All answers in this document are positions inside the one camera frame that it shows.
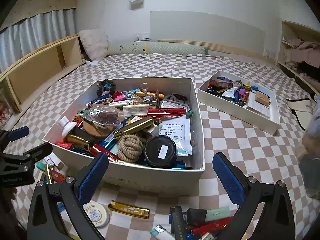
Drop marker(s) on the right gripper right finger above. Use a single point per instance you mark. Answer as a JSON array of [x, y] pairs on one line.
[[276, 220]]

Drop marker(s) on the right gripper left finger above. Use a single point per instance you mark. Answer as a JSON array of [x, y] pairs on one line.
[[45, 221]]

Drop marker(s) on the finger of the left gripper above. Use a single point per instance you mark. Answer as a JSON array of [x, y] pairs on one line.
[[9, 136], [30, 157]]

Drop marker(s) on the round white tin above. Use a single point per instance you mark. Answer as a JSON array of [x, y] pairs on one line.
[[97, 214]]

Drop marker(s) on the gold lighter bar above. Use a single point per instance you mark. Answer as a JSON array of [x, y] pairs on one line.
[[129, 210]]

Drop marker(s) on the teal red lighter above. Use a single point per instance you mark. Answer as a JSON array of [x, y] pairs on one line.
[[56, 176]]

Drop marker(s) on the framed picture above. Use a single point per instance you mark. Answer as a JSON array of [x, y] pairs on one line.
[[5, 109]]

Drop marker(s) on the white cap bottle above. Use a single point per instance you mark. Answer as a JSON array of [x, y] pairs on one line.
[[66, 125]]

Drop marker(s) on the wooden bedside shelf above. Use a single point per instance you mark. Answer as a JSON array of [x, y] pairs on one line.
[[42, 67]]

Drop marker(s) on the checkered bed sheet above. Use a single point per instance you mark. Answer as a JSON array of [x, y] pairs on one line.
[[267, 157]]

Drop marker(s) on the clear plastic bag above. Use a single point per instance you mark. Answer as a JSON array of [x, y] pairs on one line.
[[105, 115]]

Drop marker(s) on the grey window curtain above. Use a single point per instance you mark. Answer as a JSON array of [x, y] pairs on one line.
[[32, 33]]

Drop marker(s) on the white teal lighter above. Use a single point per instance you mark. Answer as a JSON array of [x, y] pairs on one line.
[[160, 233]]

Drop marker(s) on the dark grey lighter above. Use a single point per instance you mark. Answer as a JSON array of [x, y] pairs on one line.
[[178, 222]]

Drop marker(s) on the gold metal tube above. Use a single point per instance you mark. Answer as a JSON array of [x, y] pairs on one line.
[[134, 127]]

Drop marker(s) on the large white shoe box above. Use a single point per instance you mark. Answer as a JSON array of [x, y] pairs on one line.
[[137, 176]]

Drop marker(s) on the white tote bag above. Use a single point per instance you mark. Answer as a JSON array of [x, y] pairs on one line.
[[301, 108]]

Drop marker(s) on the white paper packet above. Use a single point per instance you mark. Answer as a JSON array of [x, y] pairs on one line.
[[178, 129]]

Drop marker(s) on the shallow white box lid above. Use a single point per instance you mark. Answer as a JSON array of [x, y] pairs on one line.
[[268, 124]]

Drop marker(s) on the long red box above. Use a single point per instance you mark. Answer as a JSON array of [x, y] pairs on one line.
[[166, 112]]

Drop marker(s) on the small wooden block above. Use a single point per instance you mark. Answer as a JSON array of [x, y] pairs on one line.
[[262, 98]]

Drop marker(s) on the white fluffy pillow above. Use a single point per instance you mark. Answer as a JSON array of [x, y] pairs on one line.
[[95, 43]]

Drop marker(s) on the long green bolster pillow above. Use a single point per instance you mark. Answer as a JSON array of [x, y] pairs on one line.
[[147, 47]]

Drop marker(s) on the wooden clothes shelf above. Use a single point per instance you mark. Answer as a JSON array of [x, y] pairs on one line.
[[298, 55]]

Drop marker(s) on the beige rope knot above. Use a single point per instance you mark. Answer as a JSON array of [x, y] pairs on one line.
[[130, 147]]

